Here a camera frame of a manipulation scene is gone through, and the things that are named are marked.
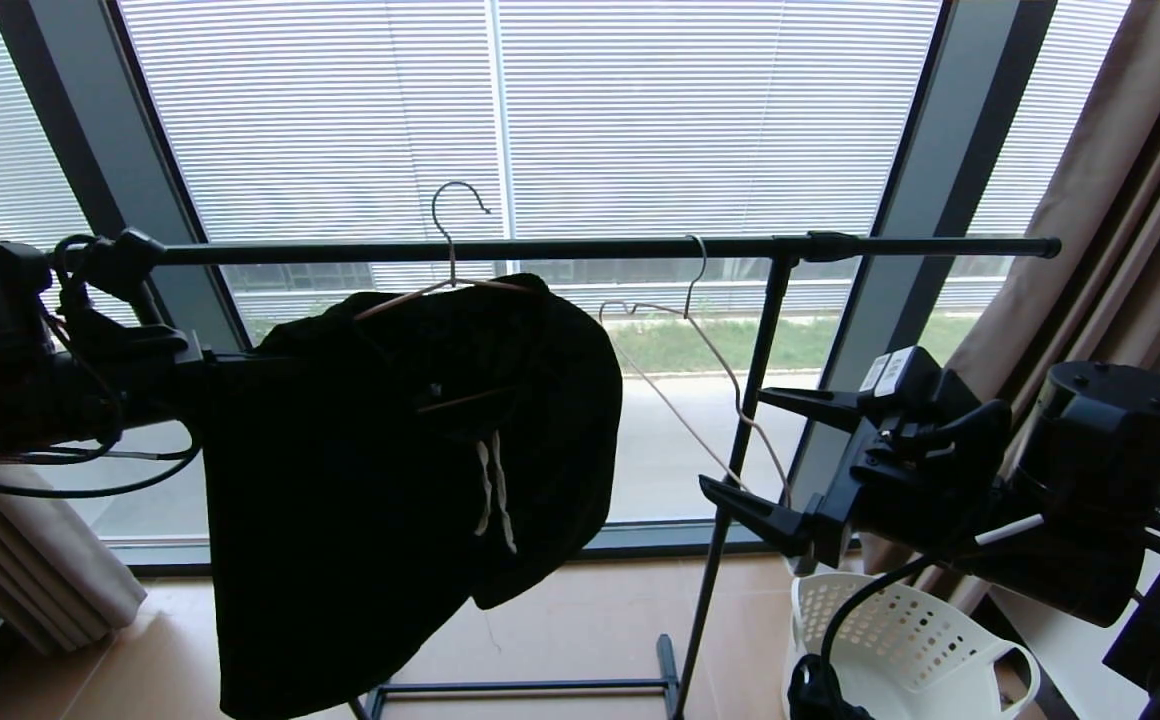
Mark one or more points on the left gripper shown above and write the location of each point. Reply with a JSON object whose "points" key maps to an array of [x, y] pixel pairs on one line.
{"points": [[150, 375]]}

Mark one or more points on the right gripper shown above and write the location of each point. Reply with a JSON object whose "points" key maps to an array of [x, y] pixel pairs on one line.
{"points": [[900, 490]]}

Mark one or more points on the black garment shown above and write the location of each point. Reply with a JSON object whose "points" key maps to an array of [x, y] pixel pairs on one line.
{"points": [[340, 500], [820, 695]]}

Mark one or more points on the pink clothes hanger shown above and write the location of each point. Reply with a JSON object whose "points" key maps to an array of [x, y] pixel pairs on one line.
{"points": [[450, 260], [705, 260]]}

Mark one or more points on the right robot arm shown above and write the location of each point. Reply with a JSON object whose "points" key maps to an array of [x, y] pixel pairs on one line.
{"points": [[1100, 440]]}

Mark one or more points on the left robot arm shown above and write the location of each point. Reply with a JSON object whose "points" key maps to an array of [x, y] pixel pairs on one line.
{"points": [[0, 370]]}

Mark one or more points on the white laundry basket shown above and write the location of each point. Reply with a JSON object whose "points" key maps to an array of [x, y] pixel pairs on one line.
{"points": [[900, 630]]}

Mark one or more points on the black clothes rack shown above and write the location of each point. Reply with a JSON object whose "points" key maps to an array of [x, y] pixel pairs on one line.
{"points": [[540, 249]]}

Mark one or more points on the brown curtain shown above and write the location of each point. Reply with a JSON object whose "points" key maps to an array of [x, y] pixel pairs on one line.
{"points": [[1090, 200], [40, 570]]}

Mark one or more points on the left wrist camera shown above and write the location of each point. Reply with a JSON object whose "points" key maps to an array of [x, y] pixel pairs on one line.
{"points": [[105, 265]]}

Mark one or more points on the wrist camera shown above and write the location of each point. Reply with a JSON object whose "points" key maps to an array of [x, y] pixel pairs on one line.
{"points": [[910, 375], [105, 265]]}

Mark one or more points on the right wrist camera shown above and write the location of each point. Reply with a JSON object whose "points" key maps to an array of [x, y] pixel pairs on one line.
{"points": [[910, 375]]}

